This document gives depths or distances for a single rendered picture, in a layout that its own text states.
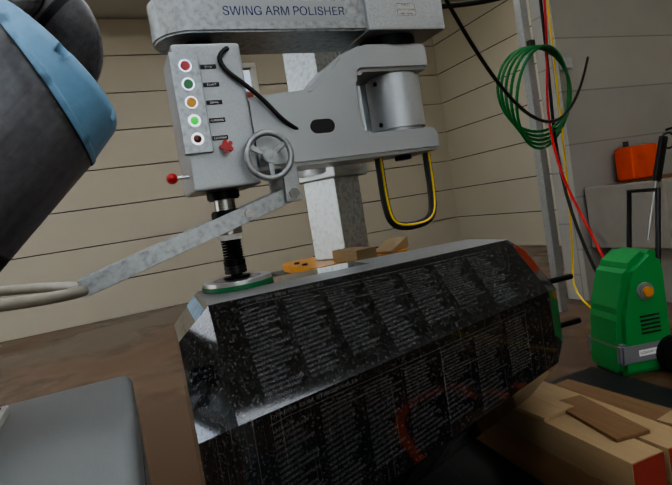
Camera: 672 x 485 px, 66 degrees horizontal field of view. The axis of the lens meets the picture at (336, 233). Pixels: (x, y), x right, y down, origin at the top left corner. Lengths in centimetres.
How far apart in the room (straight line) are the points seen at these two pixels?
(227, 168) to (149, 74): 639
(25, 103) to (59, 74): 4
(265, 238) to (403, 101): 614
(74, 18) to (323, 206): 153
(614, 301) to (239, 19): 211
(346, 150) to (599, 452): 114
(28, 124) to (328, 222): 197
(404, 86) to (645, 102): 341
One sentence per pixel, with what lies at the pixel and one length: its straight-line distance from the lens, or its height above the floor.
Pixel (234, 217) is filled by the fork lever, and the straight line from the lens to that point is 157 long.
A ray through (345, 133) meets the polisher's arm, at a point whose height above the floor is 125.
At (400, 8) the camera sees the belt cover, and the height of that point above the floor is 164.
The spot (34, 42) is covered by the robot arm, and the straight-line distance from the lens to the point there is 49.
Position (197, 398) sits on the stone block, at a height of 63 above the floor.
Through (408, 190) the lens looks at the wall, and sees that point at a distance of 881.
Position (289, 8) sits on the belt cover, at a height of 164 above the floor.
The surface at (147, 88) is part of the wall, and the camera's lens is 783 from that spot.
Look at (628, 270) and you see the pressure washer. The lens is 282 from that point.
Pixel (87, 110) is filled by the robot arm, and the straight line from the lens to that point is 50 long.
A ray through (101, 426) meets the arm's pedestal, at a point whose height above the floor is 85.
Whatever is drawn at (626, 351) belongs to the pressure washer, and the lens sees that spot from 284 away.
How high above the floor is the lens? 102
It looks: 3 degrees down
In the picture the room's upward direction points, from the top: 9 degrees counter-clockwise
